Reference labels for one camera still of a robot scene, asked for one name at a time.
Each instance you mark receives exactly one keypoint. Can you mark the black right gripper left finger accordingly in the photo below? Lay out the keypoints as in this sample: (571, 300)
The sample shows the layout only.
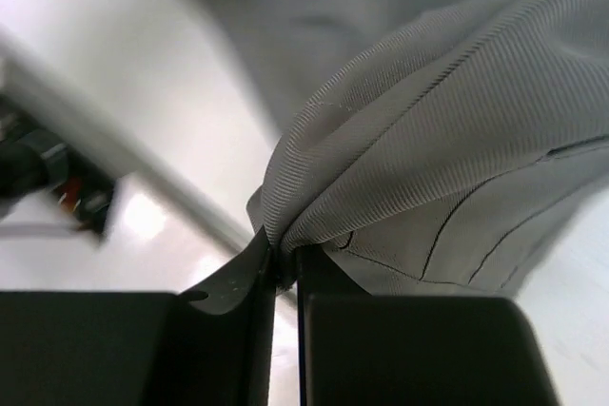
(230, 330)

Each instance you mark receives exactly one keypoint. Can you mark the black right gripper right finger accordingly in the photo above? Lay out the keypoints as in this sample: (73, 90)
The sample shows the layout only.
(317, 273)

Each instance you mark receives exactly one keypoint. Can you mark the grey pleated skirt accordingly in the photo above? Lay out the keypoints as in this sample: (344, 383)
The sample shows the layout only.
(427, 146)

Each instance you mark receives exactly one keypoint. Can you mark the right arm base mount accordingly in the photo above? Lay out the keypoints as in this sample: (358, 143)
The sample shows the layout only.
(34, 159)

